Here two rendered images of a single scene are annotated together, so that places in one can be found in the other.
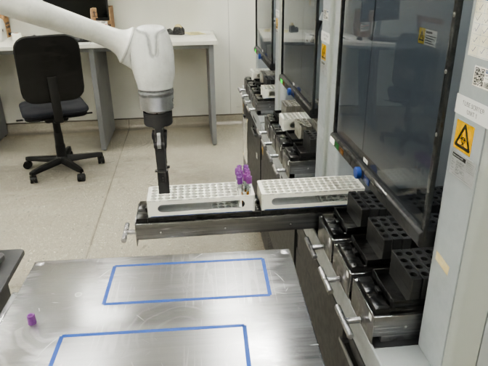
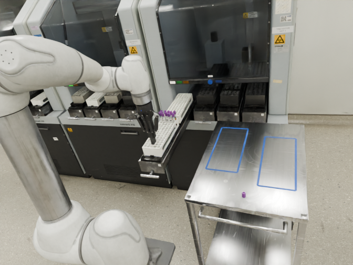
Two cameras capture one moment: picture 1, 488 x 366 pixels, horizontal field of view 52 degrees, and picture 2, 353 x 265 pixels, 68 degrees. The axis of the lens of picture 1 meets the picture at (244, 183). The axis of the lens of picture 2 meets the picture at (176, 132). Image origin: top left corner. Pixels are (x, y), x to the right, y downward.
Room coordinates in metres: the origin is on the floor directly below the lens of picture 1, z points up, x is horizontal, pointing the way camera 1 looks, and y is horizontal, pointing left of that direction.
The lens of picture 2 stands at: (0.60, 1.11, 1.61)
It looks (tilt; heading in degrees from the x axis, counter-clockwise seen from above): 33 degrees down; 300
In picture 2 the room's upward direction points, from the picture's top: 11 degrees counter-clockwise
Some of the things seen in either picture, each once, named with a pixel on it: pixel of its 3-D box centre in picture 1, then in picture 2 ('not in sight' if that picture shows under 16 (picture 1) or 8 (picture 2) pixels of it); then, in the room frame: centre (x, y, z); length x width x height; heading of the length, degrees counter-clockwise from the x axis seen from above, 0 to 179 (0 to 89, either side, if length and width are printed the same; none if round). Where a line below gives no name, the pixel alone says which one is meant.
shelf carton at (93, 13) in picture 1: (102, 21); not in sight; (4.53, 1.21, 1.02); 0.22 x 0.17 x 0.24; 6
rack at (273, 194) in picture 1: (309, 194); (179, 108); (1.31, -0.19, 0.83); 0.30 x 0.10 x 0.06; 96
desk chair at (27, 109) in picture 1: (55, 104); not in sight; (3.61, 1.39, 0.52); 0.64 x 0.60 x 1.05; 26
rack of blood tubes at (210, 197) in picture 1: (201, 200); (162, 136); (1.28, 0.12, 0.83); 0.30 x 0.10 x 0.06; 96
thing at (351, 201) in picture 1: (357, 210); (205, 99); (1.17, -0.30, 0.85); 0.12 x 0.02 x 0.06; 7
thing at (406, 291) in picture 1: (404, 276); (255, 99); (0.87, -0.33, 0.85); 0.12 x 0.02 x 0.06; 5
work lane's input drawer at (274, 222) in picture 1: (248, 214); (172, 130); (1.29, -0.01, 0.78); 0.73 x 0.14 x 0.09; 96
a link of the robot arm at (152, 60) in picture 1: (152, 56); (133, 73); (1.28, 0.23, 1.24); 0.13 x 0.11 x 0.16; 13
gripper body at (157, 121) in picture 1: (158, 126); (145, 110); (1.27, 0.22, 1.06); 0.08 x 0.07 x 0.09; 6
